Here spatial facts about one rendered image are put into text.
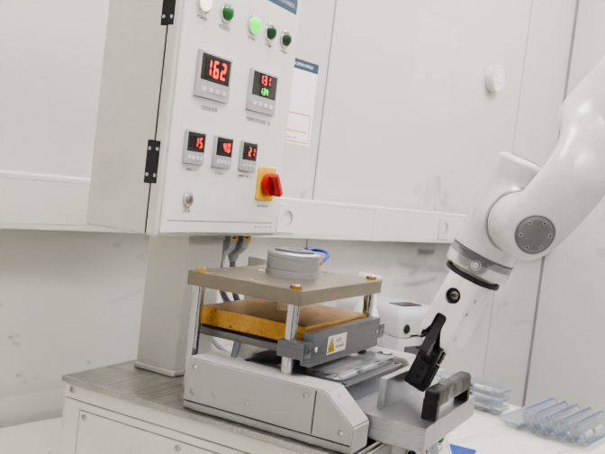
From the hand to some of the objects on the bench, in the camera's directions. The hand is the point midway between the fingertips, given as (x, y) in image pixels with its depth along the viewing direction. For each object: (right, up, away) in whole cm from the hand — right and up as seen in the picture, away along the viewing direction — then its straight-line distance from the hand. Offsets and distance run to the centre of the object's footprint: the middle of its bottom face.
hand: (421, 373), depth 106 cm
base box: (-20, -23, +13) cm, 33 cm away
